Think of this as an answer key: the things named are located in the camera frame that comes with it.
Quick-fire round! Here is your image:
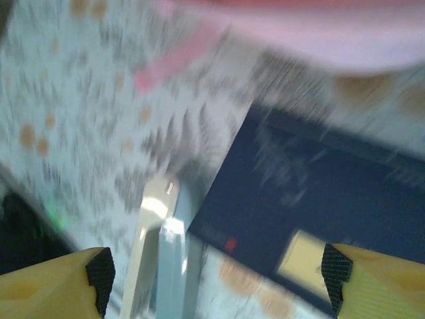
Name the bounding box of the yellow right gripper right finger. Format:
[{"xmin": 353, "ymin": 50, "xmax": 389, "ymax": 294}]
[{"xmin": 321, "ymin": 243, "xmax": 425, "ymax": 319}]

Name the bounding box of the pink backpack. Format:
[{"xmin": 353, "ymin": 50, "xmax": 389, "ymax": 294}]
[{"xmin": 132, "ymin": 0, "xmax": 425, "ymax": 92}]

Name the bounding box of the thick dark blue book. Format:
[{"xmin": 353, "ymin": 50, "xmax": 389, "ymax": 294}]
[{"xmin": 185, "ymin": 102, "xmax": 425, "ymax": 316}]

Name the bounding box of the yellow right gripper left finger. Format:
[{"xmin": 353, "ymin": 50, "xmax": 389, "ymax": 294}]
[{"xmin": 0, "ymin": 247, "xmax": 116, "ymax": 319}]

